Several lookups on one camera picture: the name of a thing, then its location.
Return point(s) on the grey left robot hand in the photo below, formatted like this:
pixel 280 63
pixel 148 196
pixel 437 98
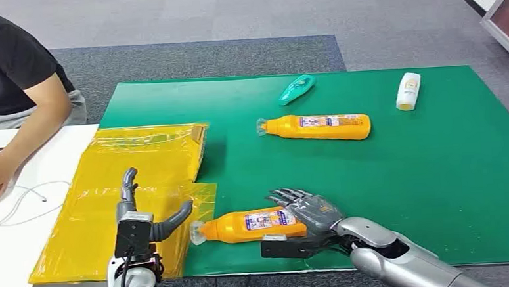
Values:
pixel 171 225

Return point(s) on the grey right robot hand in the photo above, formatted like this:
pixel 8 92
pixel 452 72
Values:
pixel 314 211

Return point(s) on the orange bottle with clear cap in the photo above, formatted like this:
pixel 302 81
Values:
pixel 319 130
pixel 228 229

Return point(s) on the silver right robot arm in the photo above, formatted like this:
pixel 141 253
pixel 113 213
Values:
pixel 400 261

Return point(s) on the person's forearm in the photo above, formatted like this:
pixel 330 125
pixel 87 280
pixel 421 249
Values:
pixel 35 123

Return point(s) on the teal bottle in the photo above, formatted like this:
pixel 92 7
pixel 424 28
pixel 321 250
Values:
pixel 296 89

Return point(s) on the white bottle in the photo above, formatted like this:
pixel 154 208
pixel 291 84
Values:
pixel 407 91

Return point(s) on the white table board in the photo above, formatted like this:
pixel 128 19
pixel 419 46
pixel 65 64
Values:
pixel 42 162

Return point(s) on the green mat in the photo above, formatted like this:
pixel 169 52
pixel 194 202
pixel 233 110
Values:
pixel 369 175

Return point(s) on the yellow plastic-wrapped box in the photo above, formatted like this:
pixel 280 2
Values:
pixel 108 176

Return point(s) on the person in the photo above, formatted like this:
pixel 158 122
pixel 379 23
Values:
pixel 2 64

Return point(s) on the dark grey carpet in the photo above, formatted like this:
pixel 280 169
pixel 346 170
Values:
pixel 198 60

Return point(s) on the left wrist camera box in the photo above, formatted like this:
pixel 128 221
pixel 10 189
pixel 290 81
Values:
pixel 133 234

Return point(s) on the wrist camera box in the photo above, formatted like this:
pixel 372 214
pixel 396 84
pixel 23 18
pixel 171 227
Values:
pixel 133 234
pixel 286 247

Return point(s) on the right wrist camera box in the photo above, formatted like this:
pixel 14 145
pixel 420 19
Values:
pixel 286 247

